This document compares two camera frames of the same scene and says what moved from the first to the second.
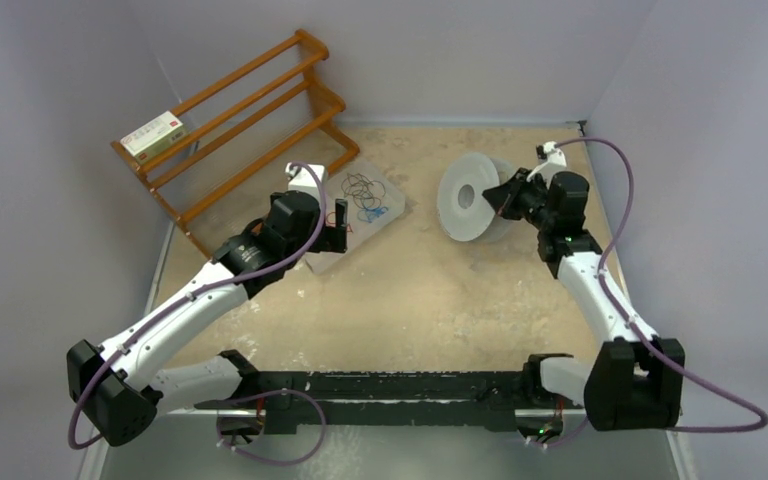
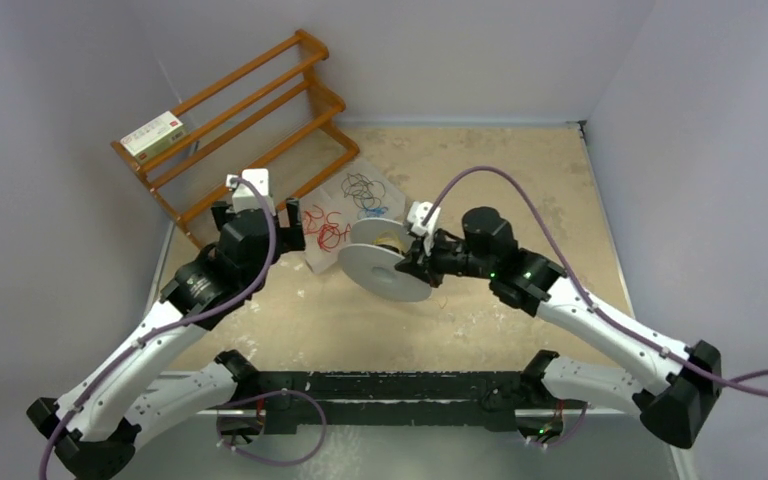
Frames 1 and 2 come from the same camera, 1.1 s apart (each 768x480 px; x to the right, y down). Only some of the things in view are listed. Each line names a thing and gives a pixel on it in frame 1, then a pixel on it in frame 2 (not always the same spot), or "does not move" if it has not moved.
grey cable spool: x=464 y=212 → x=377 y=245
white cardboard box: x=154 y=137 does not move
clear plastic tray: x=372 y=203 does not move
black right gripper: x=504 y=198 → x=421 y=265
